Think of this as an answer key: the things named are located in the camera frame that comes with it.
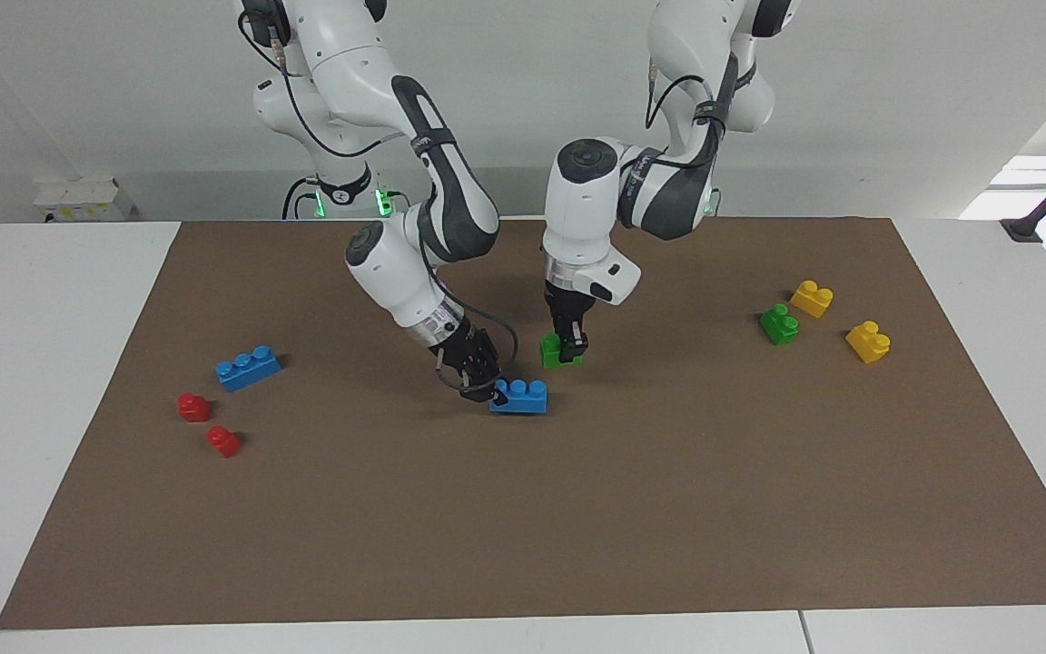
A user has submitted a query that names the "green two-stud toy block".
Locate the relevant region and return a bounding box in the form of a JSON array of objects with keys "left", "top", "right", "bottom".
[
  {"left": 539, "top": 332, "right": 584, "bottom": 370},
  {"left": 758, "top": 302, "right": 801, "bottom": 347}
]

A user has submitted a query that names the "blue three-stud toy block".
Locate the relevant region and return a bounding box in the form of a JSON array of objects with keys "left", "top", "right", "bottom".
[
  {"left": 215, "top": 344, "right": 283, "bottom": 393},
  {"left": 488, "top": 377, "right": 549, "bottom": 416}
]

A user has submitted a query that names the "yellow two-stud toy block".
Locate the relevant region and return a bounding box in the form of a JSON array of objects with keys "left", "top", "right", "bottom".
[
  {"left": 844, "top": 320, "right": 893, "bottom": 365},
  {"left": 789, "top": 279, "right": 834, "bottom": 320}
]

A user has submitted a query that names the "brown table mat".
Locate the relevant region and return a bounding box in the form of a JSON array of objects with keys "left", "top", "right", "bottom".
[{"left": 0, "top": 215, "right": 1046, "bottom": 631}]

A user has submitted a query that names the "white box with labels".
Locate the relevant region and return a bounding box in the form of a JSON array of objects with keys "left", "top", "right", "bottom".
[{"left": 33, "top": 176, "right": 139, "bottom": 224}]

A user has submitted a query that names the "black base cable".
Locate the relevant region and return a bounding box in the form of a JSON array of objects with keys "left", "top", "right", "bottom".
[{"left": 281, "top": 176, "right": 321, "bottom": 220}]

